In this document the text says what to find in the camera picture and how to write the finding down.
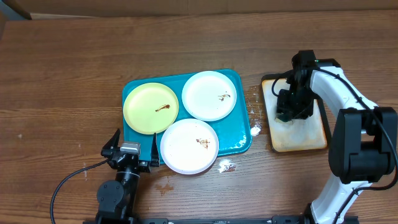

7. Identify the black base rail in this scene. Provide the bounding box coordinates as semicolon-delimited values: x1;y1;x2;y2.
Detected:
83;215;360;224

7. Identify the pale pink plate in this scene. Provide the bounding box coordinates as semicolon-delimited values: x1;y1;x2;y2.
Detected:
160;118;219;175

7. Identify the teal plastic tray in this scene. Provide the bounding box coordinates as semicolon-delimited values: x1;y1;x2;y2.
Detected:
122;69;252;161

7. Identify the white plate with brown stain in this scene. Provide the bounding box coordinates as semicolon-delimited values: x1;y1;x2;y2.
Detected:
182;71;237;121

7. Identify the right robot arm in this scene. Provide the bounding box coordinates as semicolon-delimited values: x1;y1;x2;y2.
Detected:
276;50;397;223

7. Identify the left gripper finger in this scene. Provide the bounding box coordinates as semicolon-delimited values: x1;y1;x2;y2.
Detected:
101;129;121;157
150;133;160;167

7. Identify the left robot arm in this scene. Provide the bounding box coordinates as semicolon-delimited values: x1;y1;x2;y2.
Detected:
95;130;160;223

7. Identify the black tray with soapy water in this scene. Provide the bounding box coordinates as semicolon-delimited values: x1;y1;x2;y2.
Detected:
261;74;331;152

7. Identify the yellow plate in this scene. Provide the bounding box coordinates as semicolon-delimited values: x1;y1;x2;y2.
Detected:
123;83;179;134

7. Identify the green yellow sponge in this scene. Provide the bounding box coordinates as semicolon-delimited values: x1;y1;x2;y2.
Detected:
275;113;293;124

